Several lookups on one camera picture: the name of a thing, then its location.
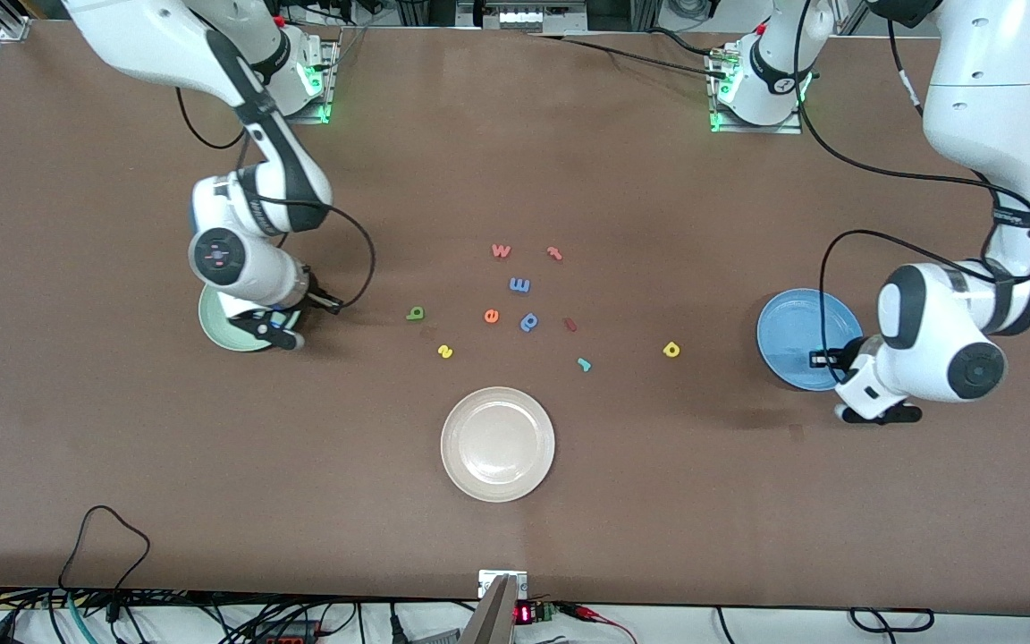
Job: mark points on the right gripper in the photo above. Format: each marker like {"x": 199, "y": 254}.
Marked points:
{"x": 316, "y": 298}

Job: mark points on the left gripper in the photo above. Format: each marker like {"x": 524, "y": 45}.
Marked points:
{"x": 844, "y": 357}

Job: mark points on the green foam letter b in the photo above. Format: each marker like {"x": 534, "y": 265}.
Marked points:
{"x": 411, "y": 316}

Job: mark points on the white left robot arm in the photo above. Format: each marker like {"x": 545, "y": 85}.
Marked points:
{"x": 989, "y": 89}

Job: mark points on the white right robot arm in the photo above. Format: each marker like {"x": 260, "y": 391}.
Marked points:
{"x": 148, "y": 45}

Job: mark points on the green plate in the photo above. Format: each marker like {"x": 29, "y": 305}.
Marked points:
{"x": 211, "y": 326}

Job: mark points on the blue plate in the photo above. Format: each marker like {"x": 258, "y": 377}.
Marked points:
{"x": 792, "y": 331}

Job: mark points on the pink foam letter w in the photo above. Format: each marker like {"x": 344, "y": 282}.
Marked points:
{"x": 501, "y": 254}

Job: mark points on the blue foam letter e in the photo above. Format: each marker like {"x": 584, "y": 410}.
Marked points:
{"x": 519, "y": 285}

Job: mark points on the blue foam letter p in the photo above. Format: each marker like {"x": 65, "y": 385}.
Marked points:
{"x": 525, "y": 326}

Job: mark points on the white mounting plate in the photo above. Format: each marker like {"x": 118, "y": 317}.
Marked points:
{"x": 485, "y": 586}

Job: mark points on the green terminal block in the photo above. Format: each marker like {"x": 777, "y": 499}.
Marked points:
{"x": 547, "y": 612}

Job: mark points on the white control box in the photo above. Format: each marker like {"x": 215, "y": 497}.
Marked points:
{"x": 519, "y": 18}

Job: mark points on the grey aluminium bar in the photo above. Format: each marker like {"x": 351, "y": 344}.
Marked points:
{"x": 493, "y": 622}

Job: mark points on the red LED display module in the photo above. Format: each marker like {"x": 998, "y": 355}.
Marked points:
{"x": 523, "y": 614}

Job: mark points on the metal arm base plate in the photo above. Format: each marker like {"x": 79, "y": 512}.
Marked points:
{"x": 331, "y": 85}
{"x": 765, "y": 129}

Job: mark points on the aluminium corner bracket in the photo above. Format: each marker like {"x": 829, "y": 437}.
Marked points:
{"x": 14, "y": 29}

